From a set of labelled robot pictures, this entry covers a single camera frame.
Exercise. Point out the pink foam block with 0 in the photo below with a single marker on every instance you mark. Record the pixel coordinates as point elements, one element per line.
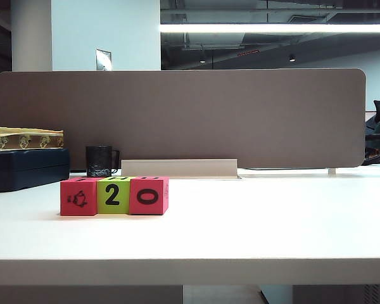
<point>149,196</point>

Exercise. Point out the green foam block with 2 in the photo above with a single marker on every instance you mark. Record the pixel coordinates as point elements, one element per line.
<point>113,196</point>

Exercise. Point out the pink foam block with Y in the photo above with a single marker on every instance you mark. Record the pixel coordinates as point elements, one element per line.
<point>79,198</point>

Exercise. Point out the brown desk divider panel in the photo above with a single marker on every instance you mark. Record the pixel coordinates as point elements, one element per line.
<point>209,120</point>

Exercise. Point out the black mug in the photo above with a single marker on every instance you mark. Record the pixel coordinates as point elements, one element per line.
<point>98,161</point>

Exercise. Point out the black ceiling spotlight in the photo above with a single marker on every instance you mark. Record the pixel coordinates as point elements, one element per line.
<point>291,58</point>

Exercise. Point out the white ceiling light strip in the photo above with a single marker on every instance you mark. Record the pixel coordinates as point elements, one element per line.
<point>272,28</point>

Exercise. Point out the dark blue case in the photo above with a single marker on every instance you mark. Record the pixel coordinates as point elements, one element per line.
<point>28,168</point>

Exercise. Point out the yellow patterned box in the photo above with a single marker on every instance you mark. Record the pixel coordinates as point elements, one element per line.
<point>25,139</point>

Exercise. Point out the black headphones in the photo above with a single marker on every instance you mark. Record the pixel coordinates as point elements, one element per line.
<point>375,158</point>

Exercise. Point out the dark perforated cabinet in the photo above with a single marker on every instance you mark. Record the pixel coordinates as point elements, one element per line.
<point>342,294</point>

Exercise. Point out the grey wall plate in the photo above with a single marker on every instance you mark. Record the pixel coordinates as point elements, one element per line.
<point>103,59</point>

